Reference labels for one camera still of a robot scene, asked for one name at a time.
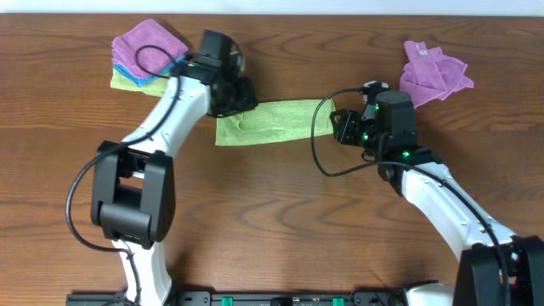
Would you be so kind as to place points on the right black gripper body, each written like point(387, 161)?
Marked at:
point(355, 131)

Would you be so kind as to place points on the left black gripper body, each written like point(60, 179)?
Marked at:
point(242, 100)

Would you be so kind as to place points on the green microfiber cloth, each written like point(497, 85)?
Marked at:
point(275, 122)

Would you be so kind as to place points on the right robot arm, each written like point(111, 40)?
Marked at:
point(496, 266)

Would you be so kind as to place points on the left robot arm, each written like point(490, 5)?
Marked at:
point(133, 199)

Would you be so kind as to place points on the folded green cloth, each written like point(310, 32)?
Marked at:
point(155, 88)

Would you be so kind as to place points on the folded purple cloth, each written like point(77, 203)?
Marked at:
point(147, 50)

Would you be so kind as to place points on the crumpled purple cloth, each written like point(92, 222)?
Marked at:
point(430, 74)

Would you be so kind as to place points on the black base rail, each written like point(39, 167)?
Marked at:
point(364, 298)

